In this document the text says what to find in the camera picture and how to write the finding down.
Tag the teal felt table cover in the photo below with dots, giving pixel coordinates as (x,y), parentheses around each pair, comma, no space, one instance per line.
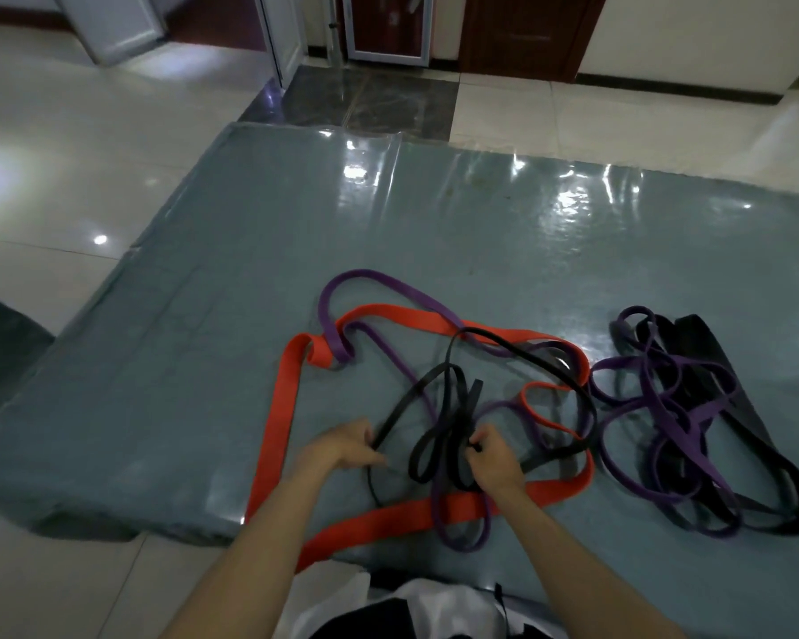
(240,226)

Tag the white framed glass door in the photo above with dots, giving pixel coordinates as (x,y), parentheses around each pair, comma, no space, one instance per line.
(386,26)

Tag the purple resistance band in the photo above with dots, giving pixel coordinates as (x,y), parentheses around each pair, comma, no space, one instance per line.
(694,449)

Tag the red resistance band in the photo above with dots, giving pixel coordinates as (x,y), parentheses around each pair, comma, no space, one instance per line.
(278,419)

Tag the narrow black resistance band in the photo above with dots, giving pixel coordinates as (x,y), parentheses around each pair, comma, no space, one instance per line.
(453,445)

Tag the dark brown wooden door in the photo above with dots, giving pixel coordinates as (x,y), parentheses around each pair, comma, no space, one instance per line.
(526,33)

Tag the person's left hand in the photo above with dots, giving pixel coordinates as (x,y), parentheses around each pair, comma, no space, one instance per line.
(336,452)

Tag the person's right forearm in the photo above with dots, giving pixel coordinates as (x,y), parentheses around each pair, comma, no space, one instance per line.
(572,572)

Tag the wide black resistance band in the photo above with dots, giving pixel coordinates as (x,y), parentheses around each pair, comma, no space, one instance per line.
(706,339)

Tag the person's right hand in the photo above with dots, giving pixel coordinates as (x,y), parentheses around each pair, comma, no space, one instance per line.
(499,469)

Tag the white open door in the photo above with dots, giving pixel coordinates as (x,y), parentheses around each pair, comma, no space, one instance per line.
(113,26)

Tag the person's white shirt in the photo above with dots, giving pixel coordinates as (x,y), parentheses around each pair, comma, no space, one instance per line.
(439,605)

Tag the person's left forearm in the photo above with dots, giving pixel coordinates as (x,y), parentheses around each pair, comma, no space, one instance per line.
(240,572)

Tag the narrow white door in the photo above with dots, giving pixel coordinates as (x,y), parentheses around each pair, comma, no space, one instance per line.
(283,33)

